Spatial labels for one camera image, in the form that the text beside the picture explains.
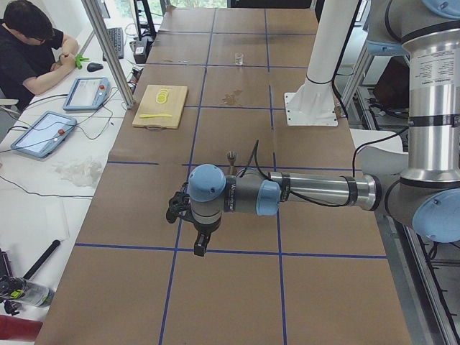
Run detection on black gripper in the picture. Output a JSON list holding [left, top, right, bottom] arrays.
[[191, 211, 221, 256]]

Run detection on steel jigger measuring cup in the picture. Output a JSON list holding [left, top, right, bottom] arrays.
[[226, 151, 236, 175]]

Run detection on yellow plastic knife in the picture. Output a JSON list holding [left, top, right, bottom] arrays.
[[139, 113, 173, 119]]

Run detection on crumpled white tissue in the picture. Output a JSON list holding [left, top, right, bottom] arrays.
[[53, 156, 103, 188]]

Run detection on bamboo cutting board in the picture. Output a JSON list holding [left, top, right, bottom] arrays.
[[132, 84, 188, 129]]

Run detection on clear water bottle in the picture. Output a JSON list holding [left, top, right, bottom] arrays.
[[1, 276, 55, 308]]

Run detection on teach pendant far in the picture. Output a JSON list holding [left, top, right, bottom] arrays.
[[63, 77, 110, 112]]

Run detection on teach pendant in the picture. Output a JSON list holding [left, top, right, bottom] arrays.
[[63, 77, 110, 112], [11, 111, 78, 158]]

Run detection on teach pendant near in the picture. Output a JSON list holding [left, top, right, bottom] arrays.
[[11, 111, 78, 158]]

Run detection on white chair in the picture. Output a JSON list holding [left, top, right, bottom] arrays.
[[350, 129, 408, 175]]

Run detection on black computer mouse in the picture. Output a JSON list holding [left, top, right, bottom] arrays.
[[86, 63, 104, 73]]

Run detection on green plastic part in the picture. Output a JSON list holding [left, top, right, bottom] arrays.
[[75, 54, 90, 70]]

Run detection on black keyboard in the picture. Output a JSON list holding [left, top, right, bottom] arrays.
[[107, 27, 124, 59]]

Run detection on seated person black shirt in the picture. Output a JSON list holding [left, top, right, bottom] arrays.
[[1, 1, 79, 111]]

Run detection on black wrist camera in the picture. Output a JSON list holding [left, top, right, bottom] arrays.
[[165, 182, 193, 224]]

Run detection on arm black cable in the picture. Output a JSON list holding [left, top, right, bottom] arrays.
[[235, 131, 410, 208]]

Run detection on black handle tool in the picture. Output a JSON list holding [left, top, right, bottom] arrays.
[[23, 239, 61, 280]]

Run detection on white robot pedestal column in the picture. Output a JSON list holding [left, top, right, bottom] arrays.
[[285, 0, 360, 127]]

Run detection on aluminium frame post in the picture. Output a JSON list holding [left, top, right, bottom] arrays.
[[81, 0, 134, 109]]

